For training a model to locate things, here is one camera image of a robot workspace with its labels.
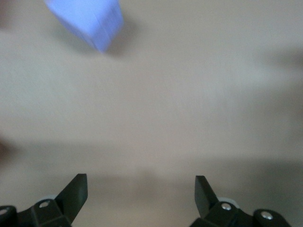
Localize purple foam cube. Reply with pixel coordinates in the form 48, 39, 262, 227
44, 0, 125, 53

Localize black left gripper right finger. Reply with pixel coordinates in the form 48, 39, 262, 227
191, 175, 291, 227

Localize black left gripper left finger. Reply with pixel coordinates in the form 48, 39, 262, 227
0, 174, 89, 227

